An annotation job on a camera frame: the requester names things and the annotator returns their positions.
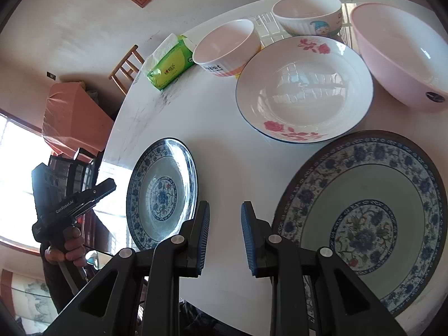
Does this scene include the white plate pink flowers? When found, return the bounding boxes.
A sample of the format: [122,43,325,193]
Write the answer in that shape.
[235,36,374,143]

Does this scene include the small blue floral plate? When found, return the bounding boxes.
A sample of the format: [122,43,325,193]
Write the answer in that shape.
[126,137,199,251]

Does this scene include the light wooden chair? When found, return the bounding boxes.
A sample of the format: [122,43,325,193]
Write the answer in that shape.
[108,45,144,95]

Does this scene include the large blue floral plate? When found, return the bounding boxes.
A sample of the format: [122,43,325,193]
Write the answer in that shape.
[273,130,447,315]

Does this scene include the pink plastic bowl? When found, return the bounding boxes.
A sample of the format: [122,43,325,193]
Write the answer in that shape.
[350,3,447,112]

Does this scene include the green tissue pack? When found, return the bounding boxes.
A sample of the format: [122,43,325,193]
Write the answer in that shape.
[143,33,196,90]

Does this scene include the person's left hand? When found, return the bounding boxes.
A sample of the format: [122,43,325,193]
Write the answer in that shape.
[44,227,87,268]

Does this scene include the orange covered box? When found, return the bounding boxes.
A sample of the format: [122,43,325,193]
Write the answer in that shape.
[42,82,113,158]

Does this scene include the black metal chair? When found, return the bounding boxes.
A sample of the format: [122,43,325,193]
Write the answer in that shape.
[31,146,106,253]

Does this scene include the white Rabbit bowl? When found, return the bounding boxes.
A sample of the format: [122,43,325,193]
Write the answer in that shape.
[192,19,261,77]

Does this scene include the white cartoon bowl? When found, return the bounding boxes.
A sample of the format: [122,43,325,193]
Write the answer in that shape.
[272,0,342,37]

